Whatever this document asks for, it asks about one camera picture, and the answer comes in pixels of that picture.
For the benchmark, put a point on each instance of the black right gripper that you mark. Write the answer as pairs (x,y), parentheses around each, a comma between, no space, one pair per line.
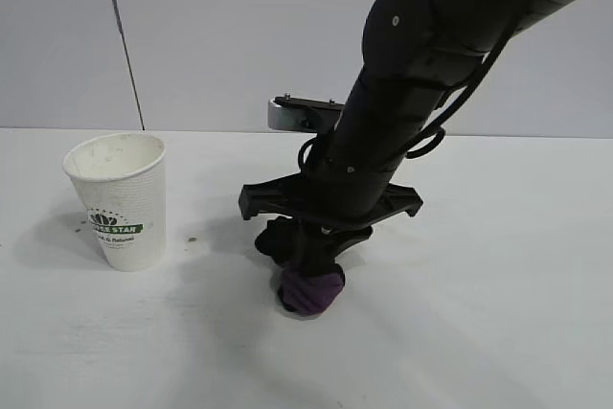
(349,193)

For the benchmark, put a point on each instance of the black and purple cloth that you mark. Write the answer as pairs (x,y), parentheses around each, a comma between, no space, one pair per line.
(313,291)

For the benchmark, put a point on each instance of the white paper coffee cup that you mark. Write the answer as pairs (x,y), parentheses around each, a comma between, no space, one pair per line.
(120,198)

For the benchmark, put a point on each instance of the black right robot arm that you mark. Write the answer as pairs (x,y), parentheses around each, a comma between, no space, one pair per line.
(431,45)

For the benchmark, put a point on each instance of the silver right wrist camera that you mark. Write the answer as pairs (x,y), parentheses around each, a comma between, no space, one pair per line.
(282,114)

